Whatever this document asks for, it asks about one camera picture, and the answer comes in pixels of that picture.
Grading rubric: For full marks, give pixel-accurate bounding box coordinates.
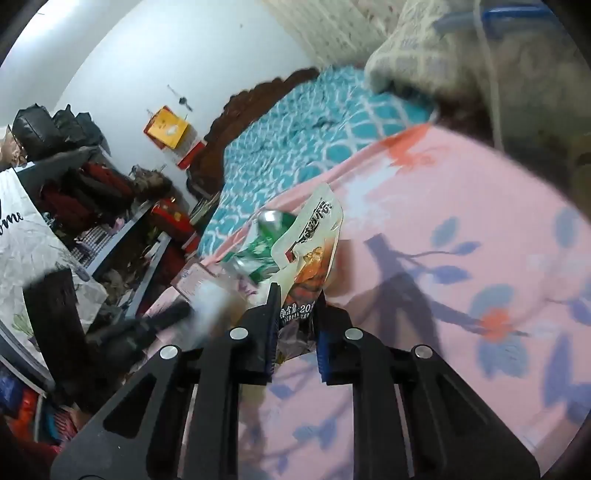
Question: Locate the pink floral blanket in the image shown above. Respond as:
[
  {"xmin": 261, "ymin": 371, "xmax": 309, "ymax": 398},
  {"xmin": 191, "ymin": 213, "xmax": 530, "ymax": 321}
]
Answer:
[{"xmin": 139, "ymin": 124, "xmax": 591, "ymax": 480}]

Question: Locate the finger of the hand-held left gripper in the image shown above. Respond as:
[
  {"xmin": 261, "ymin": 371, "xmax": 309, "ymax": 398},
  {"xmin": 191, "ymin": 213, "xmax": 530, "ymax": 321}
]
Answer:
[{"xmin": 134, "ymin": 302, "xmax": 194, "ymax": 340}]

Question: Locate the stack of books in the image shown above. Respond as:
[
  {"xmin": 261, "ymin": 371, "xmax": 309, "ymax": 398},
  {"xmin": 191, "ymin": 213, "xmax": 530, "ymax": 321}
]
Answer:
[{"xmin": 188, "ymin": 184, "xmax": 223, "ymax": 228}]

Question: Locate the green foil snack packet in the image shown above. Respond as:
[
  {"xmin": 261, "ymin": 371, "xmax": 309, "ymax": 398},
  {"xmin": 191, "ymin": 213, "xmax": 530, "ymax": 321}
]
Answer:
[{"xmin": 233, "ymin": 209, "xmax": 301, "ymax": 284}]

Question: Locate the cream leaf-print curtain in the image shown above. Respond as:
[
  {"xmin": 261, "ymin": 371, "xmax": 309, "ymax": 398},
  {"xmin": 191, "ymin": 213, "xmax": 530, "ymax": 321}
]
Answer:
[{"xmin": 263, "ymin": 0, "xmax": 409, "ymax": 70}]

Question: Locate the cream orange snack packet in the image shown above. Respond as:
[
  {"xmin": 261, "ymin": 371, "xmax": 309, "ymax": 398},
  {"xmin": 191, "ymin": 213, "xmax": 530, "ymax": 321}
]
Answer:
[{"xmin": 270, "ymin": 182, "xmax": 345, "ymax": 365}]

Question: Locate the cream plaid pillow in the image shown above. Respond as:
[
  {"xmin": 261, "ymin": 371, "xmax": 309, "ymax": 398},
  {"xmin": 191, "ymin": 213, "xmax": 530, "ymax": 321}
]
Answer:
[{"xmin": 365, "ymin": 0, "xmax": 492, "ymax": 109}]

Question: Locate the grey storage box blue handle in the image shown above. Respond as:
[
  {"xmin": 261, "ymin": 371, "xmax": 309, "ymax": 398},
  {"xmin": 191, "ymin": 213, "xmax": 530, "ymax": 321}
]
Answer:
[{"xmin": 434, "ymin": 0, "xmax": 591, "ymax": 155}]

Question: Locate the teal patterned bedsheet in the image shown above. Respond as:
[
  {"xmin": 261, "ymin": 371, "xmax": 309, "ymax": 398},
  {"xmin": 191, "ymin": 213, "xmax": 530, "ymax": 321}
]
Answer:
[{"xmin": 198, "ymin": 65, "xmax": 437, "ymax": 266}]

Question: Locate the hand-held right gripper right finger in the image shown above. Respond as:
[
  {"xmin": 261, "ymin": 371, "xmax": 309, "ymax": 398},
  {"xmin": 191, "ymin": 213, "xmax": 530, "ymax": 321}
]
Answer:
[{"xmin": 316, "ymin": 295, "xmax": 541, "ymax": 480}]

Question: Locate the grey metal shelf rack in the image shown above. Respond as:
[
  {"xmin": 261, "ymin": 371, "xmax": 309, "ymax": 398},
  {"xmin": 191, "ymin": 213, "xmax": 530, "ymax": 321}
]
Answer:
[{"xmin": 14, "ymin": 147, "xmax": 172, "ymax": 308}]

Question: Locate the white printed cloth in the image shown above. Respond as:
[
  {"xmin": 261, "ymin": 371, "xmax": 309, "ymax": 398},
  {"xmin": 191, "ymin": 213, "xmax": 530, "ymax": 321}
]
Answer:
[{"xmin": 0, "ymin": 168, "xmax": 110, "ymax": 365}]

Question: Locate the red bag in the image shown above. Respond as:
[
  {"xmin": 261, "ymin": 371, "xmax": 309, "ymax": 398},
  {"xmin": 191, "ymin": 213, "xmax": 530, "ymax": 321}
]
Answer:
[{"xmin": 39, "ymin": 161, "xmax": 136, "ymax": 224}]

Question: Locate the clear plastic wrapper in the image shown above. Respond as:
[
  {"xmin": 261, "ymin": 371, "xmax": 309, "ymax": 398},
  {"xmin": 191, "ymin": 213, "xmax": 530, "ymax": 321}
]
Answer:
[{"xmin": 171, "ymin": 261, "xmax": 259, "ymax": 352}]

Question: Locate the carved wooden headboard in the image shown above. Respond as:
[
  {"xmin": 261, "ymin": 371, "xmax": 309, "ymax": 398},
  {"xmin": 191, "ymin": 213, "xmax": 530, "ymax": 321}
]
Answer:
[{"xmin": 187, "ymin": 67, "xmax": 319, "ymax": 208}]

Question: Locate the colourful cloth pile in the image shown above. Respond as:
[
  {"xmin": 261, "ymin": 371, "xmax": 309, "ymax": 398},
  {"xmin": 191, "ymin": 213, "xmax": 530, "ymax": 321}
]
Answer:
[{"xmin": 0, "ymin": 364, "xmax": 80, "ymax": 446}]

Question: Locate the yellow red wall calendar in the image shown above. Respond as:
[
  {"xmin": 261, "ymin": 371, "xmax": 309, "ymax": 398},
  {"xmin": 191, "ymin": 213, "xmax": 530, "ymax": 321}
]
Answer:
[{"xmin": 144, "ymin": 105, "xmax": 206, "ymax": 171}]

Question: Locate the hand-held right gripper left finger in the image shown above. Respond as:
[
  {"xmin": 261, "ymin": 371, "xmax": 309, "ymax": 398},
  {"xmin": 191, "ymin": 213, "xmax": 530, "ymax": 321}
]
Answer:
[{"xmin": 48, "ymin": 282, "xmax": 282, "ymax": 480}]

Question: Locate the brown bag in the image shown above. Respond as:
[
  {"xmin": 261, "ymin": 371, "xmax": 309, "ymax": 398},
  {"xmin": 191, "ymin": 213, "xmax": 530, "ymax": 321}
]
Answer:
[{"xmin": 130, "ymin": 165, "xmax": 174, "ymax": 202}]

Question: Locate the red box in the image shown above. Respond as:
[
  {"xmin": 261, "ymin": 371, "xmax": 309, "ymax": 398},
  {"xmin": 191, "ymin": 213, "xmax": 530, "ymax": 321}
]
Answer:
[{"xmin": 151, "ymin": 198, "xmax": 195, "ymax": 241}]

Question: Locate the black bag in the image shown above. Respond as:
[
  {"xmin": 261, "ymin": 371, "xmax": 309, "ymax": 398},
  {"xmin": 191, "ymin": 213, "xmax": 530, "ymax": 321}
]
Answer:
[
  {"xmin": 53, "ymin": 106, "xmax": 87, "ymax": 146},
  {"xmin": 76, "ymin": 112, "xmax": 105, "ymax": 147},
  {"xmin": 11, "ymin": 105, "xmax": 63, "ymax": 160}
]

